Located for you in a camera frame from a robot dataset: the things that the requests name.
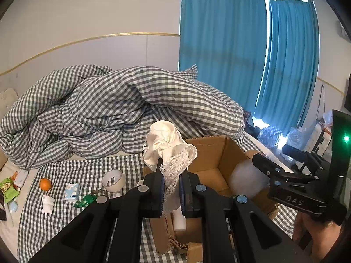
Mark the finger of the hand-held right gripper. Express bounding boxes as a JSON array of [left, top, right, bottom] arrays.
[[252, 153, 320, 183], [282, 144, 331, 176]]

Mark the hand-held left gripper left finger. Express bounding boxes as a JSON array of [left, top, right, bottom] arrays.
[[27, 171, 165, 263]]

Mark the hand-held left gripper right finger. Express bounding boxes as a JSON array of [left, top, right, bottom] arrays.
[[179, 171, 313, 263]]

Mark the cardboard box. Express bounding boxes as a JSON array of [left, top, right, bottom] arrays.
[[143, 135, 280, 263]]

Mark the cream lace-trimmed cloth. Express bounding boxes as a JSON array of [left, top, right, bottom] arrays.
[[143, 121, 197, 217]]

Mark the person's right hand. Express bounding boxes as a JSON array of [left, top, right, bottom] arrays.
[[292, 212, 342, 263]]

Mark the clear plastic bag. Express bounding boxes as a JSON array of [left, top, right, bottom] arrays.
[[285, 127, 313, 154]]

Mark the white bubble wrap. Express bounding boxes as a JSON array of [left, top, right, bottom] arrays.
[[229, 160, 270, 198]]

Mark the white plastic tube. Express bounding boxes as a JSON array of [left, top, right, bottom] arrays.
[[172, 205, 187, 232]]

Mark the pack of water bottles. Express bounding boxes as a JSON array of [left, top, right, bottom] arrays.
[[258, 126, 286, 148]]

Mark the dark bag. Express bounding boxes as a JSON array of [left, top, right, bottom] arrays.
[[243, 111, 261, 140]]

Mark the beige tape roll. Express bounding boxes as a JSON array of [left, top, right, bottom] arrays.
[[102, 169, 127, 193]]

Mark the green crumpled wrapper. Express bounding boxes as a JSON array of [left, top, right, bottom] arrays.
[[75, 194, 96, 208]]

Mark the black screen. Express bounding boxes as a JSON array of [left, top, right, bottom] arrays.
[[344, 74, 351, 107]]

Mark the light blue tissue packet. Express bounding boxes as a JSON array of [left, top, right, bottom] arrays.
[[65, 183, 81, 202]]

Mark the blue curtain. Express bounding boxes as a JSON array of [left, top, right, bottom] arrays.
[[255, 0, 320, 137], [178, 0, 270, 116]]

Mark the grey checked bed sheet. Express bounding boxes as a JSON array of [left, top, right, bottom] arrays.
[[18, 134, 299, 263]]

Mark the grey checked duvet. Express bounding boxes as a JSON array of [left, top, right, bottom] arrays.
[[0, 64, 246, 170]]

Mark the white figurine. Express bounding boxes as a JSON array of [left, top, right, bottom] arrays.
[[42, 195, 55, 215]]

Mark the white power bank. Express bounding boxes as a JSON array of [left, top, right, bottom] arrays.
[[14, 170, 29, 185]]

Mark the green snack packet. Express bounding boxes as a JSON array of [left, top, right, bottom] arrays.
[[0, 178, 20, 202]]

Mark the beige tufted headboard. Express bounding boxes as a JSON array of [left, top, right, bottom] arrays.
[[0, 88, 18, 110]]

